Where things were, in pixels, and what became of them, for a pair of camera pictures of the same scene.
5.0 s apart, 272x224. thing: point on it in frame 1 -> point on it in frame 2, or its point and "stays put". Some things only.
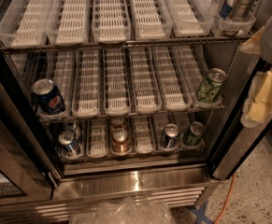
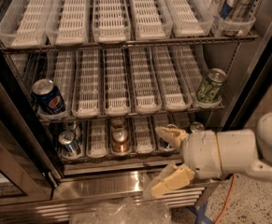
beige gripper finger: x=253 y=46 -> x=175 y=136
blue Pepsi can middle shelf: x=47 y=97 stays put
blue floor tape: x=201 y=214 stays put
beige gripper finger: x=266 y=94 -> x=179 y=177
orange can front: x=121 y=141 stays put
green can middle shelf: x=210 y=90 stays put
